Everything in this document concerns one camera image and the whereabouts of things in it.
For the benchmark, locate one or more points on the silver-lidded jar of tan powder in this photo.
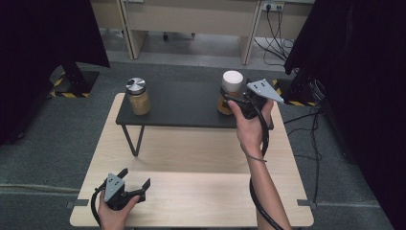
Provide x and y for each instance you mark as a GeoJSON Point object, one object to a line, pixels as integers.
{"type": "Point", "coordinates": [139, 96]}

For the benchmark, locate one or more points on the black caster wheel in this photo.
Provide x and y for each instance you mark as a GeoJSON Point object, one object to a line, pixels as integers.
{"type": "Point", "coordinates": [165, 36]}

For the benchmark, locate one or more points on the grey tape strip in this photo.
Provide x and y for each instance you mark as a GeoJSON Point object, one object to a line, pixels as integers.
{"type": "Point", "coordinates": [306, 203]}
{"type": "Point", "coordinates": [78, 203]}

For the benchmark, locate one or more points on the person's left hand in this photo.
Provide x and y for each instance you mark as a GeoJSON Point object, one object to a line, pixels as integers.
{"type": "Point", "coordinates": [116, 217]}

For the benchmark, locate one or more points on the white-lidded jar of orange powder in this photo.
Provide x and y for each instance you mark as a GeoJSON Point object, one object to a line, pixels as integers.
{"type": "Point", "coordinates": [230, 86]}

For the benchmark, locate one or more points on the black stand base hazard tape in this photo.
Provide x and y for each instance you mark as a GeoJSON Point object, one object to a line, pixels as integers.
{"type": "Point", "coordinates": [76, 83]}
{"type": "Point", "coordinates": [298, 92]}

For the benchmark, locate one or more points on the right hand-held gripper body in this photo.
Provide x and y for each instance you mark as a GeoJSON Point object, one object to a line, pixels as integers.
{"type": "Point", "coordinates": [261, 91]}

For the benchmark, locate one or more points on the beige office desk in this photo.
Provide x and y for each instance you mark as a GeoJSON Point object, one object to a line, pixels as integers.
{"type": "Point", "coordinates": [191, 17]}

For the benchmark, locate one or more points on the thin grey wristband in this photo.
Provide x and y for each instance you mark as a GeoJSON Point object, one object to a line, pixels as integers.
{"type": "Point", "coordinates": [255, 157]}

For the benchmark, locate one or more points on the black curtain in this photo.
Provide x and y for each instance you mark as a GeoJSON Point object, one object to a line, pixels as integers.
{"type": "Point", "coordinates": [357, 80]}
{"type": "Point", "coordinates": [38, 57]}

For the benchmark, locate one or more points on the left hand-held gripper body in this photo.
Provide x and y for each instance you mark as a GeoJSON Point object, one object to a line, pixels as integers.
{"type": "Point", "coordinates": [114, 188]}

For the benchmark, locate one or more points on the white wall power socket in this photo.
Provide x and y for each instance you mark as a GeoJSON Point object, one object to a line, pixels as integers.
{"type": "Point", "coordinates": [273, 5]}

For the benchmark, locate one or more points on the person's right hand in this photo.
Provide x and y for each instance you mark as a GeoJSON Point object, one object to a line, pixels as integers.
{"type": "Point", "coordinates": [252, 131]}

